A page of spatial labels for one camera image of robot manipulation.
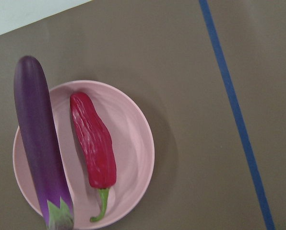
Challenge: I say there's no red chili pepper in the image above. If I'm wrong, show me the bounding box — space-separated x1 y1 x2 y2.
70 92 117 222

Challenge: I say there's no purple eggplant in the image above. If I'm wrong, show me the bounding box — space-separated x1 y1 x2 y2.
13 56 74 230

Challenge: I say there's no pink plate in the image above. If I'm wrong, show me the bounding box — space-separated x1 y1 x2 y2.
12 80 155 230

